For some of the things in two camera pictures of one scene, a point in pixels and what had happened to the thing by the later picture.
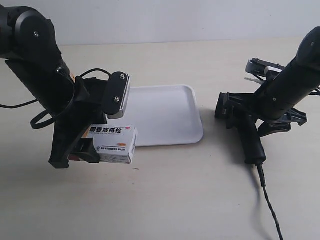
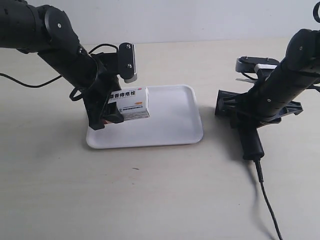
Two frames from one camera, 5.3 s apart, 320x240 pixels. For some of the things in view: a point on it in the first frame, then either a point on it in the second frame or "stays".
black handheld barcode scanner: (239, 109) stays
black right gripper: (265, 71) to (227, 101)
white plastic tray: (163, 115) stays
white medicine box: (114, 144) to (133, 103)
